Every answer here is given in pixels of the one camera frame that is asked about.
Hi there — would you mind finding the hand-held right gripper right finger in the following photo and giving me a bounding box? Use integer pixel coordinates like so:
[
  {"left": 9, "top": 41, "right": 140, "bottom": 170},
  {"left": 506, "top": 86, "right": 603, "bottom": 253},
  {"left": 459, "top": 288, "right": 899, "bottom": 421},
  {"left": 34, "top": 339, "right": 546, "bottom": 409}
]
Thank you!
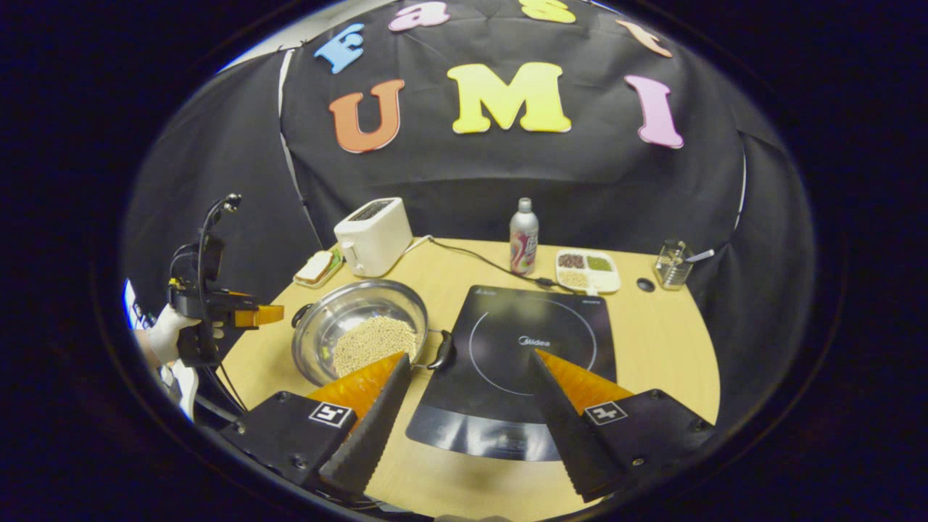
[{"left": 533, "top": 348, "right": 715, "bottom": 502}]

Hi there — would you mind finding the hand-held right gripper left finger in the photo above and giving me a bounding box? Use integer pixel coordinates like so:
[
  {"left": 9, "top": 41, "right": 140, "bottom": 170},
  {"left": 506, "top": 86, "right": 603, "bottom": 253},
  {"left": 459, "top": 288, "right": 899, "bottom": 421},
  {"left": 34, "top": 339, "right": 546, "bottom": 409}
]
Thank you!
[{"left": 221, "top": 352, "right": 413, "bottom": 501}]

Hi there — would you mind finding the steel pot with black handles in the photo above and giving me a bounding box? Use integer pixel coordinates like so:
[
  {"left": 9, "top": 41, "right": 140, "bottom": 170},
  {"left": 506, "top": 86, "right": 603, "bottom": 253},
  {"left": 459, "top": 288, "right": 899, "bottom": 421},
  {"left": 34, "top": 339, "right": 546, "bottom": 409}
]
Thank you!
[{"left": 291, "top": 279, "right": 456, "bottom": 387}]

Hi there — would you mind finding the black induction cooktop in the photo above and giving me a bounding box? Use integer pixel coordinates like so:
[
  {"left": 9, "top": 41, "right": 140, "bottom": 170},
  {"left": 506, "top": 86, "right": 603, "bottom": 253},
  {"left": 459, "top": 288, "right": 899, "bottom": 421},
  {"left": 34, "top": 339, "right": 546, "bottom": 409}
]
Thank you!
[{"left": 406, "top": 285, "right": 617, "bottom": 462}]

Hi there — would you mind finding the pile of soybeans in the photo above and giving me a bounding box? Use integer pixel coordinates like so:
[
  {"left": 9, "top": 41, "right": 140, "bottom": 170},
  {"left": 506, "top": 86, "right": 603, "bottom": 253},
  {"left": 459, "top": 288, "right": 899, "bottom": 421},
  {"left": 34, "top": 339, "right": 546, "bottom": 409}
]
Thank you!
[{"left": 332, "top": 315, "right": 418, "bottom": 378}]

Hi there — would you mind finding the lettuce sandwich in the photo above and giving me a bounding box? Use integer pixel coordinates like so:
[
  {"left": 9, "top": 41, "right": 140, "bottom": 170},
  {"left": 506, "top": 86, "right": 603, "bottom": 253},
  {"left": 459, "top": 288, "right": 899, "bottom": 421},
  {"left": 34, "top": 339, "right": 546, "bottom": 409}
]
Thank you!
[{"left": 296, "top": 251, "right": 334, "bottom": 283}]

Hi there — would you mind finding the white sandwich tray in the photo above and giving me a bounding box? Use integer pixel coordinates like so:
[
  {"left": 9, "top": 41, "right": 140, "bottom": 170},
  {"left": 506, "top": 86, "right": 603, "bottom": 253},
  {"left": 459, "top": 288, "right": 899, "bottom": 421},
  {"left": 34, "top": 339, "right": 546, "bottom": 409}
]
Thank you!
[{"left": 294, "top": 249, "right": 344, "bottom": 289}]

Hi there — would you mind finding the white toaster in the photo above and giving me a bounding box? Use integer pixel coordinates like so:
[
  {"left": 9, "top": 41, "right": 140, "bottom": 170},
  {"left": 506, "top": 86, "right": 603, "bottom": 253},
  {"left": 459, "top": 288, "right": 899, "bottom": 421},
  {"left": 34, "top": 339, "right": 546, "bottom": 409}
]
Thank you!
[{"left": 333, "top": 197, "right": 414, "bottom": 278}]

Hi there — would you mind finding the white divided tray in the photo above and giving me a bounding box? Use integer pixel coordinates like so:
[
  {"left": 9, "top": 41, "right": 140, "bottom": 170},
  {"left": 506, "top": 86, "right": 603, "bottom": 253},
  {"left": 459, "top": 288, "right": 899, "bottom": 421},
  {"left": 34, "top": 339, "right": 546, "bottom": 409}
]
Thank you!
[{"left": 555, "top": 249, "right": 621, "bottom": 294}]

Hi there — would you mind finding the aluminium drink bottle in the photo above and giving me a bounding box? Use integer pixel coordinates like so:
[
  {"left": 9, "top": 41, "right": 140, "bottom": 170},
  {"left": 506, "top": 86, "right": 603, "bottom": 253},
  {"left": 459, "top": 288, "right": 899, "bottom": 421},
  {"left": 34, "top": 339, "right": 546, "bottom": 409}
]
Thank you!
[{"left": 510, "top": 197, "right": 539, "bottom": 276}]

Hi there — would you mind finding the black power cable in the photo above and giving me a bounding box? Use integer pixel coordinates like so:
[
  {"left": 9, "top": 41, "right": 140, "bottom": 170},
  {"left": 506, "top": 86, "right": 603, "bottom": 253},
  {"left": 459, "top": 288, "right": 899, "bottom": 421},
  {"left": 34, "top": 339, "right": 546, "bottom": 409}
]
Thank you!
[{"left": 431, "top": 238, "right": 581, "bottom": 292}]

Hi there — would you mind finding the wire utensil holder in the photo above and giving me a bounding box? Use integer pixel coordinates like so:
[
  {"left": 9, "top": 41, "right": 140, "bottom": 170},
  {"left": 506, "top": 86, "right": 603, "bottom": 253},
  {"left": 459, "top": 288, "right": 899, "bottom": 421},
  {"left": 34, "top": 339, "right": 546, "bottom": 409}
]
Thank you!
[{"left": 655, "top": 239, "right": 695, "bottom": 291}]

